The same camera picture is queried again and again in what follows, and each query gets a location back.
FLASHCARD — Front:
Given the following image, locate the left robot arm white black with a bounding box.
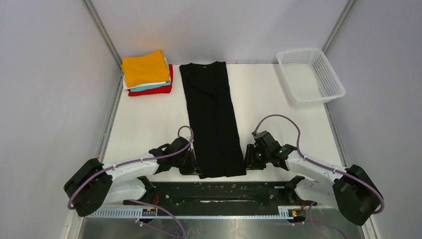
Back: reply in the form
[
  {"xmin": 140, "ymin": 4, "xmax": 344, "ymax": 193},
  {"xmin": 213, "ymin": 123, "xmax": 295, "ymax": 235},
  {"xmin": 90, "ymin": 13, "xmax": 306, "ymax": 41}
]
[{"xmin": 64, "ymin": 136, "xmax": 195, "ymax": 217}]

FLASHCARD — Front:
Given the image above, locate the left small electronics module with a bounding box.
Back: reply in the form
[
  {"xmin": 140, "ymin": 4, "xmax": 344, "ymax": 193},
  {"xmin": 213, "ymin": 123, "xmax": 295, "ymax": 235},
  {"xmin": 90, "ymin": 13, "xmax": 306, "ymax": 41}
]
[{"xmin": 141, "ymin": 208, "xmax": 157, "ymax": 217}]

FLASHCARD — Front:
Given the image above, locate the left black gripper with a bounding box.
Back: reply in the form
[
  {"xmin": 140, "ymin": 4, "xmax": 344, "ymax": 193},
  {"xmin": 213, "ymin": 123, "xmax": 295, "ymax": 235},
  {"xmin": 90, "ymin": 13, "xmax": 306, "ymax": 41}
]
[{"xmin": 173, "ymin": 149, "xmax": 201, "ymax": 175}]

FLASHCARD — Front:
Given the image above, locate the red folded t shirt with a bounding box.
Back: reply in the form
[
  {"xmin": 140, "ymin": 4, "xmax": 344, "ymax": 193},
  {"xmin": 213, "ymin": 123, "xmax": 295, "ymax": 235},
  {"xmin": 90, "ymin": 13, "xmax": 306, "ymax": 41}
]
[{"xmin": 128, "ymin": 64, "xmax": 173, "ymax": 97}]

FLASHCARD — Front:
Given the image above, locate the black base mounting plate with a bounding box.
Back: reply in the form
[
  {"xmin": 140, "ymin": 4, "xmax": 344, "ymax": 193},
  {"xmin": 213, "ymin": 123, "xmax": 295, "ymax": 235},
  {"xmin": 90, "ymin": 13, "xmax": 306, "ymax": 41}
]
[{"xmin": 139, "ymin": 176, "xmax": 302, "ymax": 217}]

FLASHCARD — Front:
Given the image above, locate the teal folded t shirt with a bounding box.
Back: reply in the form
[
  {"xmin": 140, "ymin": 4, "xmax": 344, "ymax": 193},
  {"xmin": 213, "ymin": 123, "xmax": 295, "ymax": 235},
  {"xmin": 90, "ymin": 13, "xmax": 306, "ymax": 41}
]
[{"xmin": 128, "ymin": 77, "xmax": 172, "ymax": 92}]

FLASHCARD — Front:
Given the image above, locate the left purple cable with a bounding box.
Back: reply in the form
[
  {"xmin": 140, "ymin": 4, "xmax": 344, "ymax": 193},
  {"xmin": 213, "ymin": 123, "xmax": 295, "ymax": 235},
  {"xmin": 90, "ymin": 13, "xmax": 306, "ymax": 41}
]
[{"xmin": 67, "ymin": 125, "xmax": 195, "ymax": 239}]

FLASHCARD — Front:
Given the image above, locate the white plastic basket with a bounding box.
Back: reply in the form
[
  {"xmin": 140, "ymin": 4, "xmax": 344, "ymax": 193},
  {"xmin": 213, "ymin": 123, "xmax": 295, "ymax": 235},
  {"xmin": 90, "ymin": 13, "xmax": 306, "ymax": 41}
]
[{"xmin": 276, "ymin": 48, "xmax": 346, "ymax": 106}]

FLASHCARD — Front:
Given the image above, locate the orange folded t shirt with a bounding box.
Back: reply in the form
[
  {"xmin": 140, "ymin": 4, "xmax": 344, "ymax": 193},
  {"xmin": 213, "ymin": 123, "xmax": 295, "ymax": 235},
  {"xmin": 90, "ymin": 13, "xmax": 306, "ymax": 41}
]
[{"xmin": 121, "ymin": 50, "xmax": 171, "ymax": 89}]

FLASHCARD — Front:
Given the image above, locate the black t shirt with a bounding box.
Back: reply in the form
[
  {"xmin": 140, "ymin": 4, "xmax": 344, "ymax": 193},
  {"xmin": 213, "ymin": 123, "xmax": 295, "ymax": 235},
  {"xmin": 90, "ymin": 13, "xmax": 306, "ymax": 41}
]
[{"xmin": 179, "ymin": 61, "xmax": 246, "ymax": 178}]

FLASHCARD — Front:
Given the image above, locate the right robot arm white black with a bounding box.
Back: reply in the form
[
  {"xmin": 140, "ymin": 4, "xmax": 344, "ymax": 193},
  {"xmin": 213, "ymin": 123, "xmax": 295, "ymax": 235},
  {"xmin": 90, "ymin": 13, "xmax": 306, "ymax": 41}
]
[{"xmin": 244, "ymin": 131, "xmax": 383, "ymax": 226}]

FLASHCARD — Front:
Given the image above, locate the white slotted cable duct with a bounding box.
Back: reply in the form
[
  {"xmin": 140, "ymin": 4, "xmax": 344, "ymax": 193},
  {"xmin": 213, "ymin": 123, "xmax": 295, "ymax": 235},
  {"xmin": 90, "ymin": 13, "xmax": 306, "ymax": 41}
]
[{"xmin": 86, "ymin": 207, "xmax": 294, "ymax": 220}]

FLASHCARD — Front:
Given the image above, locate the white folded t shirt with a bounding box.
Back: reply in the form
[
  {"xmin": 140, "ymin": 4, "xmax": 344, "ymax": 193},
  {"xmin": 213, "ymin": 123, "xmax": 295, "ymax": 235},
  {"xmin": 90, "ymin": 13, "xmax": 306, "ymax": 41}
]
[{"xmin": 122, "ymin": 57, "xmax": 172, "ymax": 90}]

